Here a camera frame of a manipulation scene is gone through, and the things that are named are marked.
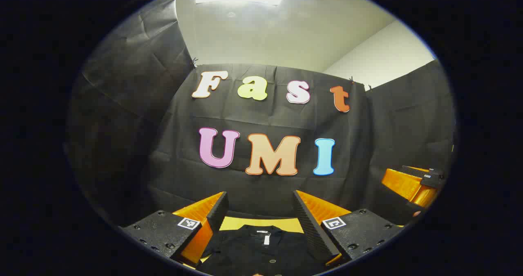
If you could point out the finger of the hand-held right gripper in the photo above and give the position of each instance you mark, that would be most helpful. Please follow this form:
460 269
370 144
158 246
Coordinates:
402 184

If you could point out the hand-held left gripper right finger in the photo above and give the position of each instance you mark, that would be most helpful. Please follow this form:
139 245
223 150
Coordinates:
310 227

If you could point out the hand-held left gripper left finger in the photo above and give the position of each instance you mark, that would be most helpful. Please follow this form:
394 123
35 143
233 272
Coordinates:
218 210

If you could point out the black button shirt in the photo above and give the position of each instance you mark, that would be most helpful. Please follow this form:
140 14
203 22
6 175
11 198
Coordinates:
253 255

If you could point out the black backdrop cloth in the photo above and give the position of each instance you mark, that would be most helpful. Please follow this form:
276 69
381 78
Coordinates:
261 116

